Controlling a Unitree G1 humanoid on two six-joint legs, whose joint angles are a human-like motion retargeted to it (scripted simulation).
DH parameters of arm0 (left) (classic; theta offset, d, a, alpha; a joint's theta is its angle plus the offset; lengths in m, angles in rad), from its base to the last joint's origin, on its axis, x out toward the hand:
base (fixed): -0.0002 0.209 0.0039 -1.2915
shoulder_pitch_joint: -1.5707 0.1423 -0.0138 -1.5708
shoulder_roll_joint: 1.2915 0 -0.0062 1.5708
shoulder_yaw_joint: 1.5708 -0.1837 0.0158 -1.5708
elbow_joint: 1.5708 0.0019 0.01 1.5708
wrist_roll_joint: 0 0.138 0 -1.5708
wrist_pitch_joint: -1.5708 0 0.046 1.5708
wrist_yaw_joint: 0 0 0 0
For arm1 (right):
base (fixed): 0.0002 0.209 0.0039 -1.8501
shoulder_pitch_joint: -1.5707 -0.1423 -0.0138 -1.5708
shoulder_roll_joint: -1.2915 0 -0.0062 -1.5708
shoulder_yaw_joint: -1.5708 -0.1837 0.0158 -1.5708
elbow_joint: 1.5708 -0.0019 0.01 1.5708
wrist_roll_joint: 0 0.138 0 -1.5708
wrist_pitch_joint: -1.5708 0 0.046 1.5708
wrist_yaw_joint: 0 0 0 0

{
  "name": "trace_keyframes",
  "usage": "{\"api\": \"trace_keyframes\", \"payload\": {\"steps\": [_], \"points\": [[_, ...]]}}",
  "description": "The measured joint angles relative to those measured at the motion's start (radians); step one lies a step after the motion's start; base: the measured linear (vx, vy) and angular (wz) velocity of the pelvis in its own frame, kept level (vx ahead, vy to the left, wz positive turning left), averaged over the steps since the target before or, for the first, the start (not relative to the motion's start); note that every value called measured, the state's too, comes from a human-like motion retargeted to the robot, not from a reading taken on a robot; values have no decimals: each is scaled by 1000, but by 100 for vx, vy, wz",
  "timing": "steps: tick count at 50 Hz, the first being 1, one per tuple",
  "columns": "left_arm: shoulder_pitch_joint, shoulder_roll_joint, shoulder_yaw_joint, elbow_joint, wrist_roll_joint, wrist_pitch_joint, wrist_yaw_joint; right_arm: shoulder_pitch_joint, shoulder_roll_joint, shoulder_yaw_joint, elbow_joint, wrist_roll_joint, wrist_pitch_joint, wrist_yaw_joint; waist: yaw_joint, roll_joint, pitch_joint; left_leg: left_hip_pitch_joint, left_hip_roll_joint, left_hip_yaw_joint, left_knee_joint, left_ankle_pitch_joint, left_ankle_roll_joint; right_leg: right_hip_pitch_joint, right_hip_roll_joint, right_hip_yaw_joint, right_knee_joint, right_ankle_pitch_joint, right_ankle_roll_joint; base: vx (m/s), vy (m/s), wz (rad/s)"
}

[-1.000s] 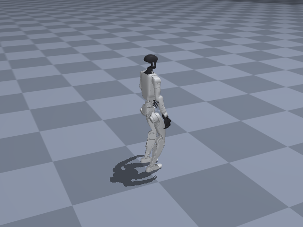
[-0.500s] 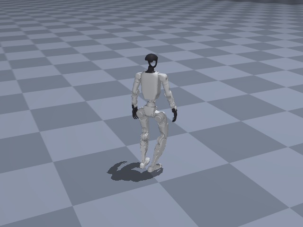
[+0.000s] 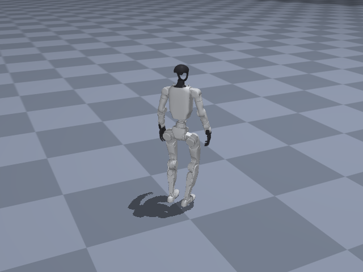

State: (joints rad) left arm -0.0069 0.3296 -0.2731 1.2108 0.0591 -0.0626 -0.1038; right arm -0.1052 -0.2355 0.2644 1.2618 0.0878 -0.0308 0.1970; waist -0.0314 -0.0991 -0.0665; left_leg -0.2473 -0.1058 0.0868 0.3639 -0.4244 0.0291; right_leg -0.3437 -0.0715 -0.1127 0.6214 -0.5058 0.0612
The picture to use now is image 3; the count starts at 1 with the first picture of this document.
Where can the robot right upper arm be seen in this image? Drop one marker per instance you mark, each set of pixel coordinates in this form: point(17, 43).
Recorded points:
point(196, 94)

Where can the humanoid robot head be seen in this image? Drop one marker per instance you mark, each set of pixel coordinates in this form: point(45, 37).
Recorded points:
point(180, 69)

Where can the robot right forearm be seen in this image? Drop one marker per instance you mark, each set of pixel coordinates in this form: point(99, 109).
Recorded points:
point(205, 122)

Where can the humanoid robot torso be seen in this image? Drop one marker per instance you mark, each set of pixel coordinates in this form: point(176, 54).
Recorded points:
point(181, 106)

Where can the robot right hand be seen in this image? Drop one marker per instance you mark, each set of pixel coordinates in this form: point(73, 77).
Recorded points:
point(208, 133)

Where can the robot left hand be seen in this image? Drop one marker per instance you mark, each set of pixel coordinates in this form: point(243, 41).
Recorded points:
point(162, 130)

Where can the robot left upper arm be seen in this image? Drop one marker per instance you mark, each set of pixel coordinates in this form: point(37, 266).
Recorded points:
point(163, 100)

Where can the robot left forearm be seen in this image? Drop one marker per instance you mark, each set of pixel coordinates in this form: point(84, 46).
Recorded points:
point(161, 119)

